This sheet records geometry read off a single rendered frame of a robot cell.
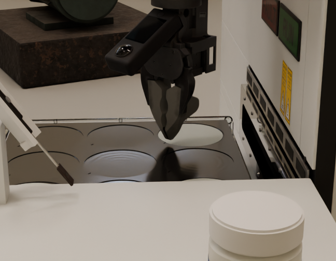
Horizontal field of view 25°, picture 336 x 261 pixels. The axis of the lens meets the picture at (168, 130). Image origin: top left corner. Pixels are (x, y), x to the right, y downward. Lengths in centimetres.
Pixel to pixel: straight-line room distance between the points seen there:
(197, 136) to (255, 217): 61
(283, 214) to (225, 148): 55
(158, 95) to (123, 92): 328
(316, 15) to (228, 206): 32
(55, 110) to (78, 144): 299
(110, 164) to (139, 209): 29
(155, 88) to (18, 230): 42
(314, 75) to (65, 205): 30
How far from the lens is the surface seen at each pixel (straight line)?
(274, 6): 104
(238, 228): 54
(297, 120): 92
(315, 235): 74
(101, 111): 407
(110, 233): 73
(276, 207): 57
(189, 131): 117
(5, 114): 76
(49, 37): 453
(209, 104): 417
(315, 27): 84
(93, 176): 102
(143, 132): 117
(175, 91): 107
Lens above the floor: 131
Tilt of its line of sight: 20 degrees down
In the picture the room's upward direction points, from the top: straight up
